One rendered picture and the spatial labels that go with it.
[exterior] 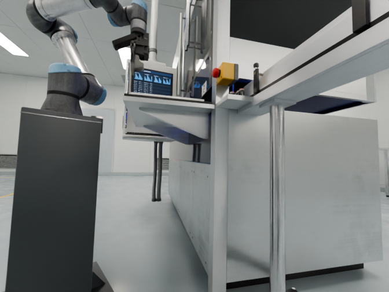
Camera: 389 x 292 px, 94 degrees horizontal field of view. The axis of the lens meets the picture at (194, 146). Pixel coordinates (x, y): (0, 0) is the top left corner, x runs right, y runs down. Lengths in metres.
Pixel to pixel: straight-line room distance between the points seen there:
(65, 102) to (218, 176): 0.71
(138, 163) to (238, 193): 5.62
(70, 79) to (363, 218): 1.61
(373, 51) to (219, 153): 0.57
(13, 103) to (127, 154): 3.53
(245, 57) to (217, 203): 0.70
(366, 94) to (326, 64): 0.94
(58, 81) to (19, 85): 6.74
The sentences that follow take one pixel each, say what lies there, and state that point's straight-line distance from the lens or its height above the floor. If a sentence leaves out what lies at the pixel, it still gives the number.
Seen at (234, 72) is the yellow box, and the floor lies 0.99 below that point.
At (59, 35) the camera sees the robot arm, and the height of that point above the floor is 1.25.
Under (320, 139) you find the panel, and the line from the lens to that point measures 1.16.
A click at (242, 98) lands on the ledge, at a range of 0.76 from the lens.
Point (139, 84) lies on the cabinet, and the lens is 1.90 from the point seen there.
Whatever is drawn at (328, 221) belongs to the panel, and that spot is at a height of 0.32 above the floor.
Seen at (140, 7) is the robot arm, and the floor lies 1.33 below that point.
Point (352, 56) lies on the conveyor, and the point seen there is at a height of 0.84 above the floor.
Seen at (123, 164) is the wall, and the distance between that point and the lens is 6.40.
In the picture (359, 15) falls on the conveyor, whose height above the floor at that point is 0.91.
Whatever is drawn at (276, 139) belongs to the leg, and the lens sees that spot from 0.71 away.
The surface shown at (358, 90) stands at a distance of 1.43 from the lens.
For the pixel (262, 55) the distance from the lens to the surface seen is 1.06.
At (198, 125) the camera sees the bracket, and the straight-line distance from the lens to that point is 0.91.
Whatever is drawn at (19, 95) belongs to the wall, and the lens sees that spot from 7.60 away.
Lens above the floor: 0.63
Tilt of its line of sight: 4 degrees up
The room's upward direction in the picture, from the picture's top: 1 degrees clockwise
